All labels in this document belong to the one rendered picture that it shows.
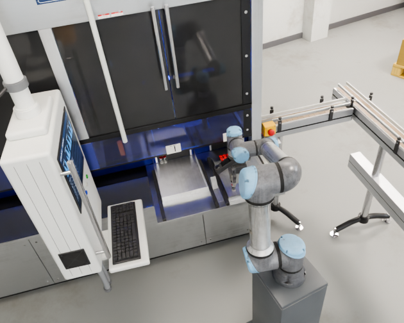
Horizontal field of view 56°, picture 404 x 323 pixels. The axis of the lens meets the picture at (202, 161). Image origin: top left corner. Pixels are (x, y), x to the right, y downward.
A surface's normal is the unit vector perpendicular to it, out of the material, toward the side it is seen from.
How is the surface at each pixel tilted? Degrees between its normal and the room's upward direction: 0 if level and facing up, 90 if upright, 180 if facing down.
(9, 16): 90
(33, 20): 90
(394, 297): 0
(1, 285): 90
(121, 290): 0
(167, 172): 0
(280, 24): 90
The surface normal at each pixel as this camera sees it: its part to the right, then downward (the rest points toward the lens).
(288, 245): 0.04, -0.78
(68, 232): 0.21, 0.62
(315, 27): 0.44, 0.55
